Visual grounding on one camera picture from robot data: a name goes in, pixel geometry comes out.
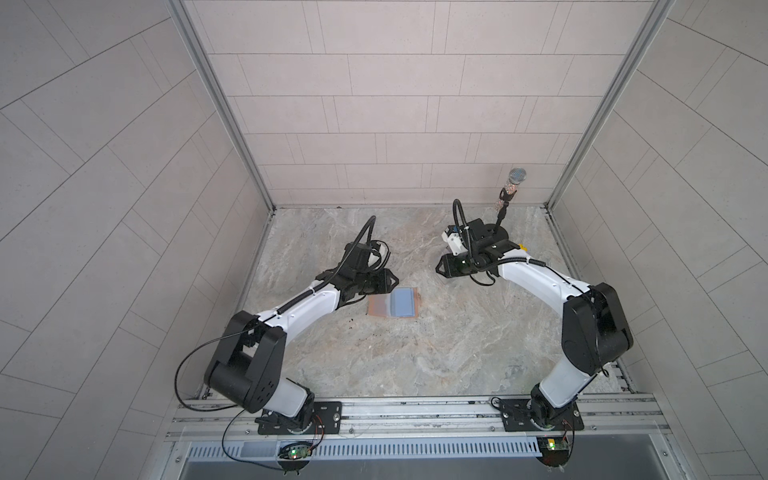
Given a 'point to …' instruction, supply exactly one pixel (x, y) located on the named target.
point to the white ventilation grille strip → (253, 451)
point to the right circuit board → (554, 450)
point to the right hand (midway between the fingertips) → (440, 267)
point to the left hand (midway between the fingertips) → (404, 278)
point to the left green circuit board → (295, 450)
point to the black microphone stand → (515, 177)
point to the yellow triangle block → (521, 246)
